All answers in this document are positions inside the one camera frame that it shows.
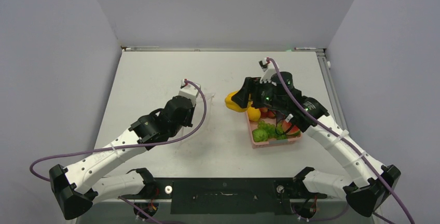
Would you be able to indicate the green grape bunch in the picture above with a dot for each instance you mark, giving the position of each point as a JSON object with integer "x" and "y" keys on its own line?
{"x": 274, "y": 131}

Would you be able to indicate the watermelon slice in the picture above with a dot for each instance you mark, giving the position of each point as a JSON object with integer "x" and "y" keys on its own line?
{"x": 290, "y": 129}

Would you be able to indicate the yellow bell pepper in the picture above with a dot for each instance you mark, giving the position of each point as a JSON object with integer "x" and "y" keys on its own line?
{"x": 230, "y": 104}

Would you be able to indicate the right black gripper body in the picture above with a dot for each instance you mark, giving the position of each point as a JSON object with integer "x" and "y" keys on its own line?
{"x": 269, "y": 98}

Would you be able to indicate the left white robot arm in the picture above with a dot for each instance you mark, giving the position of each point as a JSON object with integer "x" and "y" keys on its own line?
{"x": 78, "y": 186}

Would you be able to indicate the green lettuce head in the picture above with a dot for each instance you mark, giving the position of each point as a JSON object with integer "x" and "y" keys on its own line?
{"x": 260, "y": 135}

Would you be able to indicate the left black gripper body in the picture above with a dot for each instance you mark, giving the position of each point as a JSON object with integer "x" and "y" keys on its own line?
{"x": 187, "y": 122}

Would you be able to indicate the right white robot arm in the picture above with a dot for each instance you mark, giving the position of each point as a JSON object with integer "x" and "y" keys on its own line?
{"x": 308, "y": 118}

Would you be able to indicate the yellow lemon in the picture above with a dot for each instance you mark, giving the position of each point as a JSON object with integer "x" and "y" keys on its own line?
{"x": 254, "y": 114}

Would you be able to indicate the pink plastic basket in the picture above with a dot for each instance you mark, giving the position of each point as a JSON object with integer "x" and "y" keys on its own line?
{"x": 271, "y": 142}

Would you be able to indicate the clear zip top bag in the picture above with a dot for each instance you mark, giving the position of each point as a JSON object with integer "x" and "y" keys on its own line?
{"x": 204, "y": 132}

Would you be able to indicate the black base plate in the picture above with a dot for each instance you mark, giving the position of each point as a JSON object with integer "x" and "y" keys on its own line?
{"x": 228, "y": 195}

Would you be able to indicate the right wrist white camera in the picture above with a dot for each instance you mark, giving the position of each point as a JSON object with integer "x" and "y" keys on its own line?
{"x": 269, "y": 68}

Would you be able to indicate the aluminium table rail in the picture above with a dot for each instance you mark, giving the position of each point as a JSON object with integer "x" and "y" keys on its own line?
{"x": 335, "y": 98}

